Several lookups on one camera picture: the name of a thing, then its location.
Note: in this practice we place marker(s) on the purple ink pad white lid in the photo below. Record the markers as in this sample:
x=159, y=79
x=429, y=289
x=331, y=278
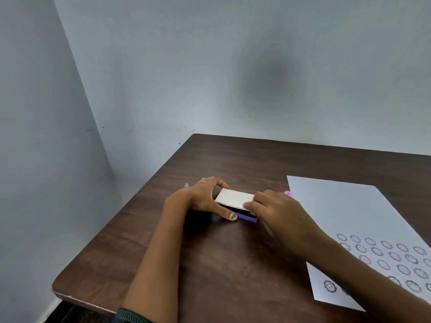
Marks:
x=234, y=198

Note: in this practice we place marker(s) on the person's left forearm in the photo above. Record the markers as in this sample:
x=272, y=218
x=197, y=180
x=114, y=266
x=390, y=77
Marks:
x=158, y=259

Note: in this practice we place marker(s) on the dark green patterned sleeve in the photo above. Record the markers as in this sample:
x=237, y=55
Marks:
x=131, y=316

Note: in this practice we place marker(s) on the person's right fingers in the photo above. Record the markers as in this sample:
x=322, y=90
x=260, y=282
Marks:
x=264, y=201

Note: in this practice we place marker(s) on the small purple stamp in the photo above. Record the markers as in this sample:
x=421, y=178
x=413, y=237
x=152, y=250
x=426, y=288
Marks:
x=288, y=194

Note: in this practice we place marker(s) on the white paper sheet with stamps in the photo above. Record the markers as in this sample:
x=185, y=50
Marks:
x=353, y=211

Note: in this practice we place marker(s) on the person's right hand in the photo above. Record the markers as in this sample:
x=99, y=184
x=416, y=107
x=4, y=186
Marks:
x=286, y=221

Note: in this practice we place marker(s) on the person's left hand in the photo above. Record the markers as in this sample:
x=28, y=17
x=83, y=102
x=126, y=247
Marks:
x=195, y=198

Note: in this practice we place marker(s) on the person's right forearm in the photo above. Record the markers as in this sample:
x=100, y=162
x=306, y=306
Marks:
x=363, y=285

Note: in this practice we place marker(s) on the person's left thumb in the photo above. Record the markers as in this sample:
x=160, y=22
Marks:
x=224, y=213

